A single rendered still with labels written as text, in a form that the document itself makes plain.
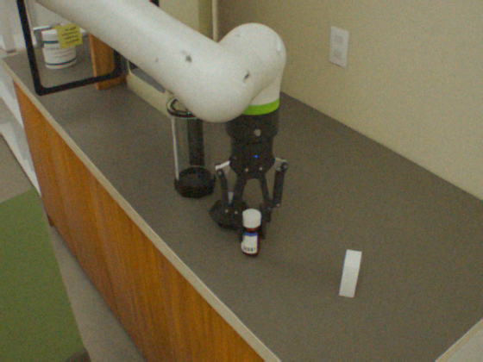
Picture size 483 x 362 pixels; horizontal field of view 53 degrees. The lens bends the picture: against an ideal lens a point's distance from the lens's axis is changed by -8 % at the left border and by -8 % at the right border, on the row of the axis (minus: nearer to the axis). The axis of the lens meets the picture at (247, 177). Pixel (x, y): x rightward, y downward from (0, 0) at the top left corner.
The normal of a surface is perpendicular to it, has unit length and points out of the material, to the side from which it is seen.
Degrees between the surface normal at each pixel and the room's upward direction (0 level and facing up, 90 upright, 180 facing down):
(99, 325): 0
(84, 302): 0
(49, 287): 90
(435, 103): 90
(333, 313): 0
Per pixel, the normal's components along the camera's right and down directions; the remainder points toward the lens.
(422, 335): 0.00, -0.83
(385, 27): -0.80, 0.33
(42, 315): 0.69, 0.40
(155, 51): -0.29, 0.28
